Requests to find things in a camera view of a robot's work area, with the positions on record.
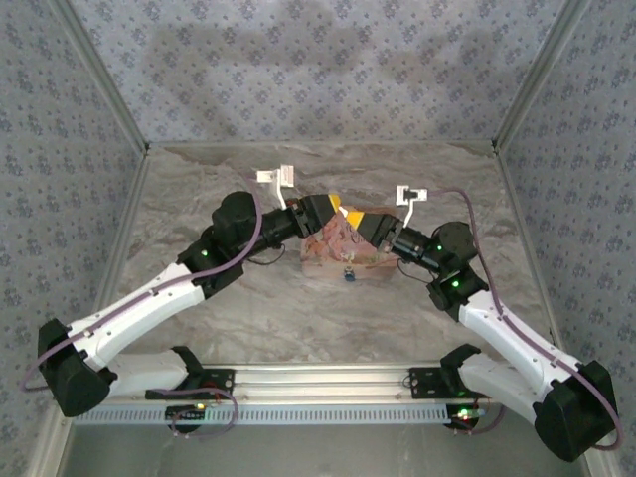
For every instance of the pink illustrated book box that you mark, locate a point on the pink illustrated book box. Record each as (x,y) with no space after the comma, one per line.
(328,248)

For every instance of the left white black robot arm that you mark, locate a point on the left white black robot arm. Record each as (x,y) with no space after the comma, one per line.
(149,298)

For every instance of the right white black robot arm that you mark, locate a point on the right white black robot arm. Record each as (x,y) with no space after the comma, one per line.
(497,323)

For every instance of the small blue padlock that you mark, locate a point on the small blue padlock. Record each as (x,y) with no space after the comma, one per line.
(350,276)

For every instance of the right black circuit board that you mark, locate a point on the right black circuit board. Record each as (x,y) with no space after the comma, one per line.
(464,416)

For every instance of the black circuit board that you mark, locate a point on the black circuit board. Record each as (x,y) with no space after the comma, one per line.
(186,415)
(464,416)

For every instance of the left black circuit board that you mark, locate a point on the left black circuit board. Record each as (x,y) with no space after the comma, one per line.
(186,415)

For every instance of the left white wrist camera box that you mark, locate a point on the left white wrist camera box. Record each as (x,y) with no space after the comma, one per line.
(275,176)

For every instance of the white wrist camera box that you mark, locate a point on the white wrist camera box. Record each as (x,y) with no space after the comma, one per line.
(411,195)
(275,176)

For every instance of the aluminium back rail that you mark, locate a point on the aluminium back rail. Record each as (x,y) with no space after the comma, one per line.
(323,144)

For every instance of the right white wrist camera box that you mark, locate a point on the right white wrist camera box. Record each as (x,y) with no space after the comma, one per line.
(411,195)

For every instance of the aluminium side rail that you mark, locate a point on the aluminium side rail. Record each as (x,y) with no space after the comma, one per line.
(525,238)
(119,238)

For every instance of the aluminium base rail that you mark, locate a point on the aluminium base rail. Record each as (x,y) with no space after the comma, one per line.
(323,385)

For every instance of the aluminium corner post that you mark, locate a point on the aluminium corner post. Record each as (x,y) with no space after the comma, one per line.
(537,74)
(108,82)

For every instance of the aluminium frame leg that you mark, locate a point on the aluminium frame leg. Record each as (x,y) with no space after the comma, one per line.
(603,468)
(47,447)

